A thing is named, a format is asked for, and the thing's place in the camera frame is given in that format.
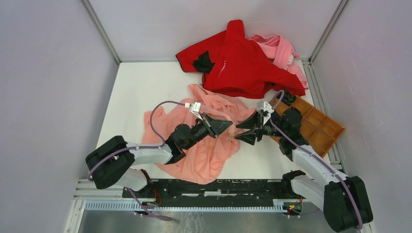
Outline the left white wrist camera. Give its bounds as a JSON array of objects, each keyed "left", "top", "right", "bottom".
[{"left": 184, "top": 101, "right": 203, "bottom": 121}]

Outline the wooden divided tray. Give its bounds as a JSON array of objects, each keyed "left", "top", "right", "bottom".
[{"left": 275, "top": 97, "right": 345, "bottom": 158}]

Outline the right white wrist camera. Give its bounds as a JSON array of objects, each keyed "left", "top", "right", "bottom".
[{"left": 256, "top": 100, "right": 274, "bottom": 126}]

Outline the pink garment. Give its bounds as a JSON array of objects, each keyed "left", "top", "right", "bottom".
[{"left": 249, "top": 34, "right": 309, "bottom": 89}]

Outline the salmon orange jacket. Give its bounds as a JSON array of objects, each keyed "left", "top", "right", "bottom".
[{"left": 142, "top": 84, "right": 255, "bottom": 184}]

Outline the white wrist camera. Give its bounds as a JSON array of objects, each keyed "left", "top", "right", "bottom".
[
  {"left": 256, "top": 100, "right": 274, "bottom": 126},
  {"left": 184, "top": 101, "right": 203, "bottom": 121}
]

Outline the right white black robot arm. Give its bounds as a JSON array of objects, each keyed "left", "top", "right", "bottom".
[{"left": 235, "top": 107, "right": 374, "bottom": 233}]

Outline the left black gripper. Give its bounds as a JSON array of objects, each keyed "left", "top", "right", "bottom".
[{"left": 184, "top": 112, "right": 233, "bottom": 150}]

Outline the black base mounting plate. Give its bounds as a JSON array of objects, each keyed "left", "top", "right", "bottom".
[{"left": 134, "top": 179, "right": 301, "bottom": 208}]

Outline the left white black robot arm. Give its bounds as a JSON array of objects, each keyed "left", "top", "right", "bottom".
[{"left": 86, "top": 114, "right": 233, "bottom": 198}]

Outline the red garment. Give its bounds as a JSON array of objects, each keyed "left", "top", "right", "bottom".
[{"left": 176, "top": 19, "right": 306, "bottom": 99}]

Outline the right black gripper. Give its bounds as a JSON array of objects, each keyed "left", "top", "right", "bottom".
[{"left": 234, "top": 109, "right": 286, "bottom": 146}]

